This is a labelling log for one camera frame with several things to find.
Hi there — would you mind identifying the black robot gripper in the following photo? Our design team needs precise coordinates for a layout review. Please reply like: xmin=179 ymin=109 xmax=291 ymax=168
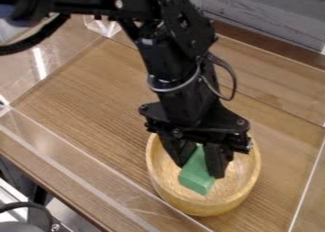
xmin=137 ymin=73 xmax=251 ymax=179

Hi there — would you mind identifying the green rectangular block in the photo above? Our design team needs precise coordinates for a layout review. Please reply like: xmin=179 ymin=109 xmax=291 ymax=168
xmin=177 ymin=145 xmax=214 ymax=196

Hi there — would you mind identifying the brown wooden bowl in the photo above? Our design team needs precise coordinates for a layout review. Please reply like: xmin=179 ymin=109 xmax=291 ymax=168
xmin=145 ymin=134 xmax=262 ymax=217

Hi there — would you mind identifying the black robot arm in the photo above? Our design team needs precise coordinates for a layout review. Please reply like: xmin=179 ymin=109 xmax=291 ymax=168
xmin=0 ymin=0 xmax=251 ymax=179

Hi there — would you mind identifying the clear acrylic tray enclosure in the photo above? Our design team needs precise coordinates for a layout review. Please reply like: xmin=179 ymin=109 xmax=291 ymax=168
xmin=0 ymin=17 xmax=325 ymax=232

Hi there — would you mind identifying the black metal table frame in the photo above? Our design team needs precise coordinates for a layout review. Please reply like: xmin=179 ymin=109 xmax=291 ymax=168
xmin=0 ymin=157 xmax=101 ymax=232

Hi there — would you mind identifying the black cable bottom left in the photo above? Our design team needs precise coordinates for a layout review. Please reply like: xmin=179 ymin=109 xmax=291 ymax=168
xmin=0 ymin=201 xmax=54 ymax=232

